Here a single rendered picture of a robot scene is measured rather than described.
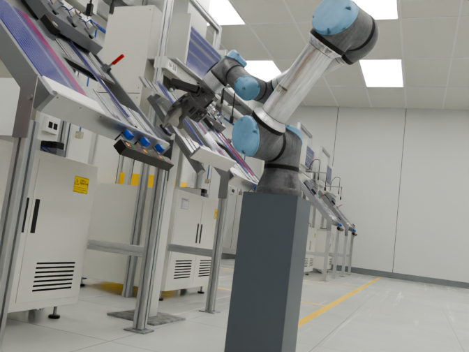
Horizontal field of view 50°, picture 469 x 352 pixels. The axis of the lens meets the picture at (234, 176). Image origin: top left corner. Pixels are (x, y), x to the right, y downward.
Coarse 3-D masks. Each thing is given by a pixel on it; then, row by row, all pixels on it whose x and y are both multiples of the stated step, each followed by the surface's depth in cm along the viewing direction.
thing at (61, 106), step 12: (60, 96) 136; (48, 108) 137; (60, 108) 140; (72, 108) 143; (84, 108) 147; (72, 120) 147; (84, 120) 151; (96, 120) 155; (108, 120) 159; (120, 120) 164; (96, 132) 159; (108, 132) 164; (120, 132) 168; (132, 132) 172; (144, 132) 179; (156, 144) 189; (168, 144) 195
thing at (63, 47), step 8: (8, 0) 173; (16, 0) 181; (24, 8) 181; (32, 16) 182; (56, 40) 183; (64, 40) 194; (64, 48) 184; (72, 48) 194; (80, 48) 206; (64, 56) 180; (72, 56) 186; (88, 56) 206; (72, 64) 194; (80, 64) 188; (96, 64) 207; (80, 72) 197; (88, 72) 205; (96, 72) 198; (96, 80) 207; (112, 80) 209
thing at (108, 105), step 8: (88, 88) 171; (96, 96) 171; (104, 96) 180; (104, 104) 172; (112, 104) 181; (112, 112) 172; (120, 112) 181; (128, 112) 191; (136, 112) 201; (128, 120) 182; (136, 120) 192; (144, 128) 193
